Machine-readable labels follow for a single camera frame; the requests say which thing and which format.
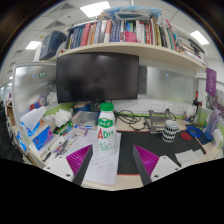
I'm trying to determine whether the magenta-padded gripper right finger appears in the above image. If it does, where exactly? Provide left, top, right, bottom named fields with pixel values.
left=132, top=144, right=183, bottom=186

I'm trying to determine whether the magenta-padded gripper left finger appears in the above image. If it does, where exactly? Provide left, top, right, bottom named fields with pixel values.
left=43, top=143, right=94, bottom=187

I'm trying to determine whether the translucent purple water bottle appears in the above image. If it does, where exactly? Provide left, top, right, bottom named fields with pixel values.
left=204, top=106, right=222, bottom=141

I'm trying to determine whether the black desk mat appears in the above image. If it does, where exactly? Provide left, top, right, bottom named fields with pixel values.
left=117, top=129, right=216, bottom=176

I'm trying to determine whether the white paper sheet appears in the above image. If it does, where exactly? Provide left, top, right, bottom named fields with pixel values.
left=63, top=132, right=122, bottom=187

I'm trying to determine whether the white folded tissue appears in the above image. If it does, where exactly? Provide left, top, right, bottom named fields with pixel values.
left=174, top=148, right=206, bottom=166

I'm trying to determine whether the black white zigzag mug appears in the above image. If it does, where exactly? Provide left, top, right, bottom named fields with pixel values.
left=161, top=119, right=180, bottom=144

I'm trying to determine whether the flat round red coaster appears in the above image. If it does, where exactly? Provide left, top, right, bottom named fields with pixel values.
left=180, top=131, right=193, bottom=142

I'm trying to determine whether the grey metal laptop stand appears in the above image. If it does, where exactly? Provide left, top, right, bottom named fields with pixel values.
left=143, top=108, right=178, bottom=135

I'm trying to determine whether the blue tissue box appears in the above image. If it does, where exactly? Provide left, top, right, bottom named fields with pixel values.
left=19, top=106, right=58, bottom=152

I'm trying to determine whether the clear plastic box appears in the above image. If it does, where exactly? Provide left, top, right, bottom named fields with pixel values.
left=71, top=110, right=100, bottom=128

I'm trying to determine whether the white green-capped drink bottle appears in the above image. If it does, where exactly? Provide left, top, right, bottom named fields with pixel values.
left=96, top=102, right=117, bottom=156

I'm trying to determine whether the blue round lid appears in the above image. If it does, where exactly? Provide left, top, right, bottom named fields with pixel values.
left=185, top=125, right=204, bottom=139

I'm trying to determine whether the dark glass bottle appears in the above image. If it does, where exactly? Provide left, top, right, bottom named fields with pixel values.
left=191, top=90, right=201, bottom=118

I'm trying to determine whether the black computer monitor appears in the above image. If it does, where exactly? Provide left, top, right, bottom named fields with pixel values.
left=55, top=52, right=140, bottom=104

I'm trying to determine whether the dark navy box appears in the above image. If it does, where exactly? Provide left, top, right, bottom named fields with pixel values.
left=39, top=30, right=68, bottom=62

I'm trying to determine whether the black cable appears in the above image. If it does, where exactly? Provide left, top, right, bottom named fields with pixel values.
left=113, top=109, right=148, bottom=132

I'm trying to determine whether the purple wall poster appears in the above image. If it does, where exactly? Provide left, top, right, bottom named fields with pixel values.
left=205, top=67, right=218, bottom=98

